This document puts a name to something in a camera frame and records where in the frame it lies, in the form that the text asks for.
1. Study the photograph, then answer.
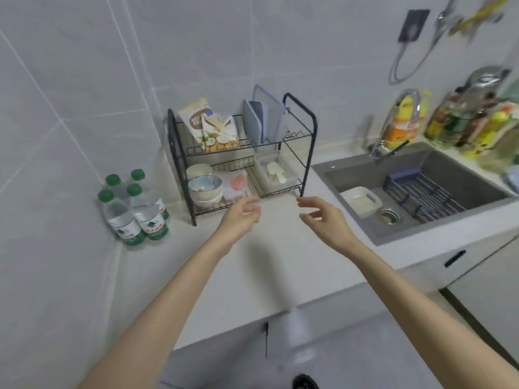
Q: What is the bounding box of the person's black shoe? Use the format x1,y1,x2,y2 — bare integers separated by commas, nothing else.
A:
291,374,321,389

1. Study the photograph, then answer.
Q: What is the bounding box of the white bowl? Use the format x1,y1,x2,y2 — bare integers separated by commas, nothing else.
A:
191,192,225,208

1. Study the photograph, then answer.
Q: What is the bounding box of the blue sink drain rack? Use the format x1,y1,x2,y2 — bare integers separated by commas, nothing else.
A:
383,167,467,223

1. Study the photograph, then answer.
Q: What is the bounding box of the yellow-orange dish soap bottle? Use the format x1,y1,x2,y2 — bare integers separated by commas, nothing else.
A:
381,90,431,149

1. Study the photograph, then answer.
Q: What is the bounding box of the person's right hand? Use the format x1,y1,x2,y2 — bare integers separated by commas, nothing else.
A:
297,197,360,256

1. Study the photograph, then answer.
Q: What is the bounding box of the person's left forearm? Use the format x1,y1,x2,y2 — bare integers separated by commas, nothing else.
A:
76,238,236,389

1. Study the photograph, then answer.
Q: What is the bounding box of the beige bowl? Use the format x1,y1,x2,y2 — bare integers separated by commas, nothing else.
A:
186,164,213,182

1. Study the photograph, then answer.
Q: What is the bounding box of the person's left hand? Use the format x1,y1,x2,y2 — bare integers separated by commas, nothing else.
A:
217,196,262,251

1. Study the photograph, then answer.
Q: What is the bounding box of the clear lid with purple rim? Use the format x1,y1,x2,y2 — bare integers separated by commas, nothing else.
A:
252,84,290,145

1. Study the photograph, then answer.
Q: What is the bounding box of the chrome faucet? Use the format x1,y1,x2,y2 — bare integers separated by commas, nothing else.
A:
366,88,422,160

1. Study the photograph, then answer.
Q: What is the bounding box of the yellow hanging brush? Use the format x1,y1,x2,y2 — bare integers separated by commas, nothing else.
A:
448,0,514,38

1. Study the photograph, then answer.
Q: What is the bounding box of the green-capped water bottle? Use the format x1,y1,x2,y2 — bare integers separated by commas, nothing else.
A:
127,183,169,241
130,169,170,222
105,174,123,200
97,189,147,247

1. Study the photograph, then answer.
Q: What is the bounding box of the black wire dish rack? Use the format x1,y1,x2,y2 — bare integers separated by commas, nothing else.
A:
167,93,318,227

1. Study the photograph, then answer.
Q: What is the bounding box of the metal sink drain strainer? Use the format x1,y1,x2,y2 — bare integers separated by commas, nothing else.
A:
376,208,402,224

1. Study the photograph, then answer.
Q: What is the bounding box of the black wall outlet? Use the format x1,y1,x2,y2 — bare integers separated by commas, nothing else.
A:
397,9,431,43

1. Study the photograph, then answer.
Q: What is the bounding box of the person's right forearm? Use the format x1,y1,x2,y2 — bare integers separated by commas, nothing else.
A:
345,238,519,389

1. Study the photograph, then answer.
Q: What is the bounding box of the blue patterned bowl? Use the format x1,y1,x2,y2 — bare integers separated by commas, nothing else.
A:
188,175,223,201

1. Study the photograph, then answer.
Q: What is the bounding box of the grey kitchen sink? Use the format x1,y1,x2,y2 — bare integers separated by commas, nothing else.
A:
311,141,519,247

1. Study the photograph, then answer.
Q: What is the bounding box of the chrome sprayer with hose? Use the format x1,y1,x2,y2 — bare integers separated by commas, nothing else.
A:
388,0,461,85

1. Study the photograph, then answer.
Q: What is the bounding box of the white square dish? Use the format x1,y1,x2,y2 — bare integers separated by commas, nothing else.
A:
339,186,383,219

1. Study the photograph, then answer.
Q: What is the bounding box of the row of condiment bottles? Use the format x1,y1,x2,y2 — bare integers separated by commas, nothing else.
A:
423,83,519,175

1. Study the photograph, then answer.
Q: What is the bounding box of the white coconut snack bag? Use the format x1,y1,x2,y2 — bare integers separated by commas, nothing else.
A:
177,98,240,153

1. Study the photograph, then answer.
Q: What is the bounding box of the white kitchen cabinet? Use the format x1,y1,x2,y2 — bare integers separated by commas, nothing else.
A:
162,227,519,389

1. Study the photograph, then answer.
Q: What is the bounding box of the black drawer handle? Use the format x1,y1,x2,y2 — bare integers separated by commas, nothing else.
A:
444,250,467,268

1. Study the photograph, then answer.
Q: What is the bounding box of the white plastic scoop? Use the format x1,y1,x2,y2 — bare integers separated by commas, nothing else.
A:
267,162,288,185

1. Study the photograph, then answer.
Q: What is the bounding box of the silver kettle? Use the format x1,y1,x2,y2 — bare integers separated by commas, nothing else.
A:
461,66,511,98

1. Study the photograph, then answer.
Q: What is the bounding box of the grey-blue cutting board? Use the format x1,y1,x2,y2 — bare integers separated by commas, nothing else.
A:
243,100,266,153

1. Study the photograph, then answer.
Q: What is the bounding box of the white plastic container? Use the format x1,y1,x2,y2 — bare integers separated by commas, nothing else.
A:
255,154,299,191

